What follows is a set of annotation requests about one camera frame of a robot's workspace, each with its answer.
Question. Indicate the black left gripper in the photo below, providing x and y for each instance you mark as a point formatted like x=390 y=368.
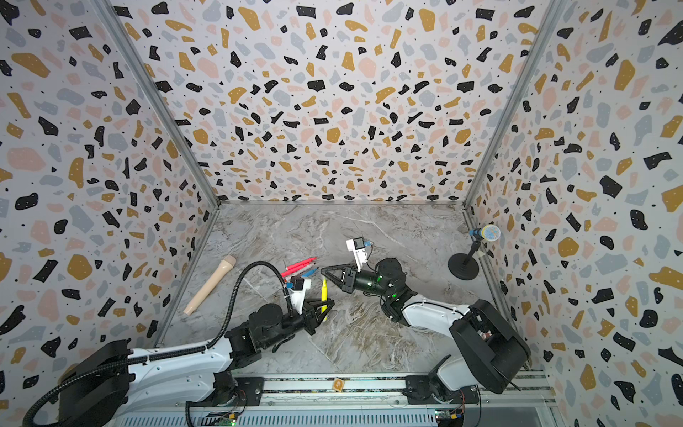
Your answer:
x=310 y=316

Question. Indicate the aluminium corner post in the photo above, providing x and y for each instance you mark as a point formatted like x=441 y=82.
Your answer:
x=548 y=24
x=108 y=17

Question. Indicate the pink highlighter pen upper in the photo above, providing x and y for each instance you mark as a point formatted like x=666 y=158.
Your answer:
x=309 y=260

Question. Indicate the beige toy microphone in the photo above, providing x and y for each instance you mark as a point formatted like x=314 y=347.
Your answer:
x=225 y=266

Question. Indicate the yellow highlighter pen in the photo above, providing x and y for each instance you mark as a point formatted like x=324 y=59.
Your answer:
x=324 y=294

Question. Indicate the pink highlighter pen lower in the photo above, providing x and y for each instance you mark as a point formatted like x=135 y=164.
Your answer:
x=293 y=269

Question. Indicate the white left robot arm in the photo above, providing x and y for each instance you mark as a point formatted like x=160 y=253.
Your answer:
x=116 y=380

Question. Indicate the blue toy microphone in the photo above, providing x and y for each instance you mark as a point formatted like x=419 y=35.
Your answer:
x=489 y=233

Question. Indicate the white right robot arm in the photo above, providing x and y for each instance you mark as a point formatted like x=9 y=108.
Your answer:
x=491 y=352

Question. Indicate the aluminium corner post left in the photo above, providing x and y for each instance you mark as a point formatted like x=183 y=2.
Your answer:
x=108 y=17

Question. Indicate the blue highlighter pen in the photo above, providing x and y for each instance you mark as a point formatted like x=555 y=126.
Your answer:
x=309 y=273

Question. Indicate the small brown tag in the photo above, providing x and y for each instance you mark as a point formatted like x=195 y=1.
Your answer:
x=338 y=385

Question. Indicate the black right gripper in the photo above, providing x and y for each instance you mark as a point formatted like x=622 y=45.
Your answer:
x=346 y=286

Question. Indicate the pink highlighter pen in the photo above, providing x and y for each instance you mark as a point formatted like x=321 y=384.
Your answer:
x=309 y=260
x=293 y=269

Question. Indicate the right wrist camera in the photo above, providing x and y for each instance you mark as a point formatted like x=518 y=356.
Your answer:
x=361 y=250

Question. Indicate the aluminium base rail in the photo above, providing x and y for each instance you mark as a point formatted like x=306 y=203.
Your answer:
x=366 y=400

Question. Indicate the aluminium corner post right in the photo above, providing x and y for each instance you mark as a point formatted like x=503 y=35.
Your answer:
x=548 y=24

